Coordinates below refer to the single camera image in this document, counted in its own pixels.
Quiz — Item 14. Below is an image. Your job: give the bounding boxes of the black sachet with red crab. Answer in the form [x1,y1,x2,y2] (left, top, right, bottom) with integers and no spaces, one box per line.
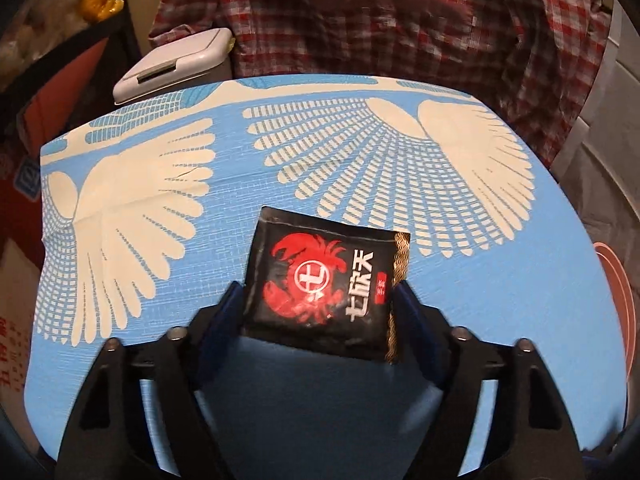
[240,205,412,363]

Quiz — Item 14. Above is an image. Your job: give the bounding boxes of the white sack with red print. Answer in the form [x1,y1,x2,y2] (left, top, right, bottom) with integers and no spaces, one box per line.
[0,237,46,401]

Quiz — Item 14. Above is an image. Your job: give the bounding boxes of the yellow figurine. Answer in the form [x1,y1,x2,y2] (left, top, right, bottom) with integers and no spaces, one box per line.
[80,0,125,23]

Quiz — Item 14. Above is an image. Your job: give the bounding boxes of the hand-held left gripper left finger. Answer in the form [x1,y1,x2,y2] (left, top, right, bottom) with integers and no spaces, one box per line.
[55,282,251,480]

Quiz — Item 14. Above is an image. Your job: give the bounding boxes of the white lidded trash bin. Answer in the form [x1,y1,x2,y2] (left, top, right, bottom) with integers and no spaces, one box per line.
[112,27,235,106]

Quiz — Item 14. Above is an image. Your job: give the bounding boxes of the clear bags of food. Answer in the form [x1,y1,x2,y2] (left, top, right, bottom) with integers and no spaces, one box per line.
[0,0,101,91]

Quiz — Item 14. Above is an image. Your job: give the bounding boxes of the grey cloth cover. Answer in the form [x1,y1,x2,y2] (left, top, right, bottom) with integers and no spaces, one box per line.
[550,0,640,281]

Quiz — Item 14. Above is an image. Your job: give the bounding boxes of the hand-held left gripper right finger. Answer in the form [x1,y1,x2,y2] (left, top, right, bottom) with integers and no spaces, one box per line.
[392,280,586,480]

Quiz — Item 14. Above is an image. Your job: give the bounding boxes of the black shelf unit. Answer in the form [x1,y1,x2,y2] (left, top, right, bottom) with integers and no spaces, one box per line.
[0,0,146,126]

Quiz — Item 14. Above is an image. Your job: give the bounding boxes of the blue patterned tablecloth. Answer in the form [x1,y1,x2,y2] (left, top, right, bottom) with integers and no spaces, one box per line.
[22,74,628,480]

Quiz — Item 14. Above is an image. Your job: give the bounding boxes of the red plastic bin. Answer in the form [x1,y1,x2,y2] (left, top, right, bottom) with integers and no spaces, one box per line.
[592,242,636,361]

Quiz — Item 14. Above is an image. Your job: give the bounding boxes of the red cardboard box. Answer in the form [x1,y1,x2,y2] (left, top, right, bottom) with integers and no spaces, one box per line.
[0,37,108,271]

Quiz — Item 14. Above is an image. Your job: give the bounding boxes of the red plaid shirt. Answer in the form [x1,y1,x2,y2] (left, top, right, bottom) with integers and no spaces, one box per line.
[149,0,618,166]

